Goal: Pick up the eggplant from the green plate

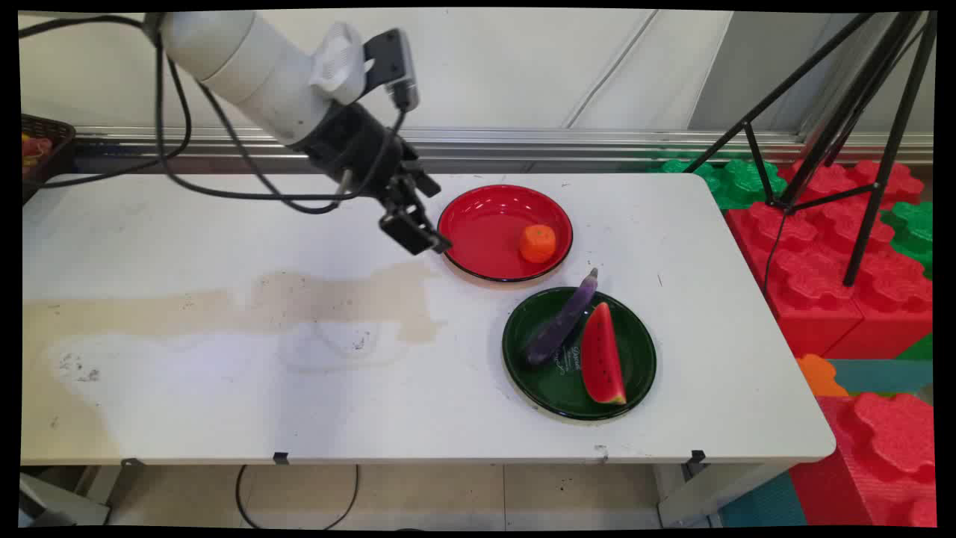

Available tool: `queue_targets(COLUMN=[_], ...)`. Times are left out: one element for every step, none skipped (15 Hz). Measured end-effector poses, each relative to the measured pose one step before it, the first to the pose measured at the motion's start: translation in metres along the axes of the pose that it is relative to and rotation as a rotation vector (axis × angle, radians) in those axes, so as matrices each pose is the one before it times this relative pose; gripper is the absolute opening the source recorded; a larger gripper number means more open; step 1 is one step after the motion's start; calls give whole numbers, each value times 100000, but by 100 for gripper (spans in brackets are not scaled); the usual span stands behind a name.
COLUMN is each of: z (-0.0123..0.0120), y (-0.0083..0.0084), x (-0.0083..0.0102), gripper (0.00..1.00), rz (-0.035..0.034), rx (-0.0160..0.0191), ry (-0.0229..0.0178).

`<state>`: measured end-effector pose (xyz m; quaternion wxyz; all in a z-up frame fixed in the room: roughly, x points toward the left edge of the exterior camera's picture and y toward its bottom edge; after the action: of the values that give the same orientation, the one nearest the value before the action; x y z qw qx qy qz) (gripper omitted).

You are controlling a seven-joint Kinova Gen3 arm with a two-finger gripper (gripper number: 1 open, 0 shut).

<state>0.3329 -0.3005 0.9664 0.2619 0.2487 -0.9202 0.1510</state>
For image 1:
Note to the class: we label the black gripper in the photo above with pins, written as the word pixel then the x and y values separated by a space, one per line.
pixel 351 142

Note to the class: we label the purple toy eggplant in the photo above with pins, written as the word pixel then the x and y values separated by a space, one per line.
pixel 560 325

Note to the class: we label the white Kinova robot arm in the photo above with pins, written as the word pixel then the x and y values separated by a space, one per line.
pixel 239 52

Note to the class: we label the red round plate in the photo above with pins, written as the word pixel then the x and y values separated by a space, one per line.
pixel 485 235

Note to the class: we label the orange toy fruit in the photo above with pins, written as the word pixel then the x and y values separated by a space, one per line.
pixel 538 243

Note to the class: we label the dark green round plate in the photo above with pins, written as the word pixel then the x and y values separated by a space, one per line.
pixel 567 385

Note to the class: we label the toy watermelon slice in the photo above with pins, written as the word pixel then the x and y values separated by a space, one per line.
pixel 601 359

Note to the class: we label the green foam block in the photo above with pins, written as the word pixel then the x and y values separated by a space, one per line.
pixel 736 183
pixel 913 232

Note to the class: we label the dark wicker basket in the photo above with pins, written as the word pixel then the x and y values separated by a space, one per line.
pixel 56 142

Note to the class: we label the small red toy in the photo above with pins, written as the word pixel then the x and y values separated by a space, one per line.
pixel 33 149

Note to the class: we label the large red foam block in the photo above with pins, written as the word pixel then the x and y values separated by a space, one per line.
pixel 881 456
pixel 814 254

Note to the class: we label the orange foam block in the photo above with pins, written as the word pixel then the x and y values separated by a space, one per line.
pixel 819 376

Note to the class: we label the black tripod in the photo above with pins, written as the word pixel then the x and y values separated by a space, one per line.
pixel 870 142

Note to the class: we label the teal foam mat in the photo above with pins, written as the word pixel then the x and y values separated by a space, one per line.
pixel 881 375

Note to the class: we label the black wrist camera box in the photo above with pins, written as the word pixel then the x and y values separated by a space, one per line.
pixel 392 60

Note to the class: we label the aluminium wall rail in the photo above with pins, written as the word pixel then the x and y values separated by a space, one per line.
pixel 560 142

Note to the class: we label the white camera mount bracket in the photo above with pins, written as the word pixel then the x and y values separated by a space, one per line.
pixel 337 63

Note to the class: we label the white table leg frame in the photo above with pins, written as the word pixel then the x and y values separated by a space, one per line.
pixel 67 501
pixel 709 493

